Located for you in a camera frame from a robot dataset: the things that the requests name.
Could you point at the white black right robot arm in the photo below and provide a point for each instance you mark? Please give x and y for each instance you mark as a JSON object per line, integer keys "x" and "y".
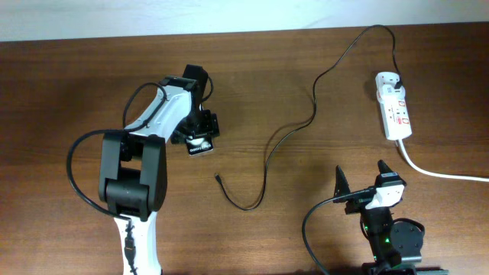
{"x": 396, "y": 243}

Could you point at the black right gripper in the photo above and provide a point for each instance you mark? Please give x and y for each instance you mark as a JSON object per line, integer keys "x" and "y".
{"x": 357, "y": 202}

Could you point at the white power strip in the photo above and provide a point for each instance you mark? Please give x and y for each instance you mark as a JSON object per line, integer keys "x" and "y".
{"x": 395, "y": 117}

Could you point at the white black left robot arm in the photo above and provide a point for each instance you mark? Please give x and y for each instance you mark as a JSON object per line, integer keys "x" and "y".
{"x": 133, "y": 174}

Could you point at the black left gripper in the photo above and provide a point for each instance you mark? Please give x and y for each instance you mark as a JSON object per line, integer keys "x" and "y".
{"x": 211, "y": 127}

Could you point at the white charger adapter plug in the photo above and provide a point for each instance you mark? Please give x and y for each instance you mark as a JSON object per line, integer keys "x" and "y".
{"x": 388, "y": 85}

